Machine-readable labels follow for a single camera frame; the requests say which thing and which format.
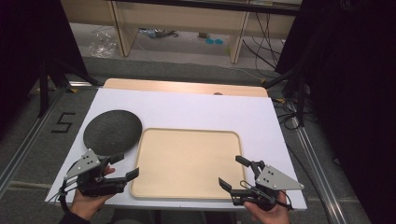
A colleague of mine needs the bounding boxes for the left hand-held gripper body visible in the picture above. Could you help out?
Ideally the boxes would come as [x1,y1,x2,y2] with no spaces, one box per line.
[64,148,129,198]

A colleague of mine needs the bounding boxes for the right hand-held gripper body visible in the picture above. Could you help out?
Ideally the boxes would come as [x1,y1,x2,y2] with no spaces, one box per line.
[231,160,305,212]

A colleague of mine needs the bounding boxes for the dark grey round plate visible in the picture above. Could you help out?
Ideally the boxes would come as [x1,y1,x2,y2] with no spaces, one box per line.
[82,109,144,157]

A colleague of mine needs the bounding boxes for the beige rectangular tray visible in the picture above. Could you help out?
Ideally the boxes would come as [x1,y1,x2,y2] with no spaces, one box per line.
[129,127,250,201]

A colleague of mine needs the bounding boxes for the person's left hand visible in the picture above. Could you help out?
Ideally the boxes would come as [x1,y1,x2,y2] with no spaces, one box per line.
[69,166,117,221]

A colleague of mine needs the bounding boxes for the person's right hand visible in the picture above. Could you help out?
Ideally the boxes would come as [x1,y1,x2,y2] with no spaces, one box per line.
[243,191,291,224]

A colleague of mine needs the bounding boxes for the white table board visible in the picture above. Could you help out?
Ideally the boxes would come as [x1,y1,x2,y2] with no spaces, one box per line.
[45,87,308,212]

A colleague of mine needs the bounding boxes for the black metal stand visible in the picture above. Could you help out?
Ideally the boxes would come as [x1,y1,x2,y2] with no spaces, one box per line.
[36,57,102,119]
[261,66,311,129]

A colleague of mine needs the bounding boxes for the clear plastic bag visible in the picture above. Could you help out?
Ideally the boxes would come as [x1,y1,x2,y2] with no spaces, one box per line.
[88,30,118,59]

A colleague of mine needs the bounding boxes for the black curtain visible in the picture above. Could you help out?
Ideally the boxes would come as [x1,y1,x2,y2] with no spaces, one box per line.
[0,0,90,138]
[275,0,396,224]

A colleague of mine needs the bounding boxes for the crumpled clear plastic wrap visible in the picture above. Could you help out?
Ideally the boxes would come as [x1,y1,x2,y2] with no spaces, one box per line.
[137,27,180,39]

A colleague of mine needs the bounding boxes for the light wooden desk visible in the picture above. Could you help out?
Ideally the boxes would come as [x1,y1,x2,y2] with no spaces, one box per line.
[60,0,302,65]

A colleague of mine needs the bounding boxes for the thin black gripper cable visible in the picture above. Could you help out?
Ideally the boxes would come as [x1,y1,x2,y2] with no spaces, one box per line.
[238,179,295,212]

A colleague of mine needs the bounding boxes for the aluminium floor rail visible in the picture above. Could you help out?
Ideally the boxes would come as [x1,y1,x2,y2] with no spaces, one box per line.
[290,101,349,224]
[0,81,94,191]

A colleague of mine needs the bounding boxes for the black floor cables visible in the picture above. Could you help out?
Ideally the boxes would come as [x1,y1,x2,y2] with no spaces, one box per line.
[273,97,302,131]

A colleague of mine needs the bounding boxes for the black hanging cables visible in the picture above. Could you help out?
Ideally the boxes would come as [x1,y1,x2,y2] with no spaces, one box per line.
[242,11,288,72]

